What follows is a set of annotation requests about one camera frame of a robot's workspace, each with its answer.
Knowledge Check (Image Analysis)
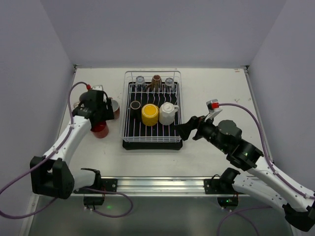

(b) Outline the red mug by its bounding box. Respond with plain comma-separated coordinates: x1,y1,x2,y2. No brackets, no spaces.
91,121,109,139

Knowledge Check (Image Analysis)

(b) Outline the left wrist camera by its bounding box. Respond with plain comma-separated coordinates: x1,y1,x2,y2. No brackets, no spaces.
92,85,103,91

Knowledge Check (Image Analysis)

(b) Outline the left clear drinking glass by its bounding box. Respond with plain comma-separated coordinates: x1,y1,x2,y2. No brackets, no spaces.
135,76,147,92

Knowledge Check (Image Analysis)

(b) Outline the pink floral mug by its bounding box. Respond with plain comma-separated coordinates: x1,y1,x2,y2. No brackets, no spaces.
112,99,120,120

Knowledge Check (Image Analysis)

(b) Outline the brown striped mug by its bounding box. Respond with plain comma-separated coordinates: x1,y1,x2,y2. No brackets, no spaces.
146,75,162,92

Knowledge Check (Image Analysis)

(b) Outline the aluminium mounting rail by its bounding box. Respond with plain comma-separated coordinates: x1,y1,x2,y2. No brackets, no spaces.
73,176,249,197

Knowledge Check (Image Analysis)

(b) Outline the clear drinking glass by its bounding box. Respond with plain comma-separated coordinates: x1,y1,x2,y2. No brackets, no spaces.
164,77,175,93
135,76,147,92

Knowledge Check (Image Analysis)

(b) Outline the right clear drinking glass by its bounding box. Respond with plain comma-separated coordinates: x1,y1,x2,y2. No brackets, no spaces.
164,77,175,93

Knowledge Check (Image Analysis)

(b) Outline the black drip tray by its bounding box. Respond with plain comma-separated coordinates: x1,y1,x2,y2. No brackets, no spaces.
120,81,184,150

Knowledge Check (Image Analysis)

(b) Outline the white wire dish rack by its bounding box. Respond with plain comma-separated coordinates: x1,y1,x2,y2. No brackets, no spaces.
120,70,184,144

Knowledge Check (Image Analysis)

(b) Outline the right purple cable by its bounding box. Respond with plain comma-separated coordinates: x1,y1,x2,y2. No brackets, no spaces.
216,102,315,236

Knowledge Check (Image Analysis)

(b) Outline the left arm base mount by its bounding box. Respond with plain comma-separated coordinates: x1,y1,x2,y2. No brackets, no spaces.
83,178,118,209

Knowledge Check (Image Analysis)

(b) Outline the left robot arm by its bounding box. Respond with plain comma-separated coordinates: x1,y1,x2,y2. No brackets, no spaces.
30,86,114,199

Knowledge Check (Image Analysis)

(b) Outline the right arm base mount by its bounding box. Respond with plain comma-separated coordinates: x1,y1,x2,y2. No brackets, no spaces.
203,174,239,211

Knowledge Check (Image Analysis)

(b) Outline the light pink mug dark interior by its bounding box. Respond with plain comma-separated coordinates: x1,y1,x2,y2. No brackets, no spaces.
72,94,85,109

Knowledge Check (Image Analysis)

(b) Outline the black tumbler cup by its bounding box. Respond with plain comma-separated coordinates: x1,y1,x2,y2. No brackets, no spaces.
130,100,142,122

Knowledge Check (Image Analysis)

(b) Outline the yellow mug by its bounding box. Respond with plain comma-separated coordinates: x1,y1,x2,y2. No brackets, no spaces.
141,104,159,126

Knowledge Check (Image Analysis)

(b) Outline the white faceted mug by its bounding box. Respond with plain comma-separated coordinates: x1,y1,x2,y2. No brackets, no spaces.
159,102,179,125

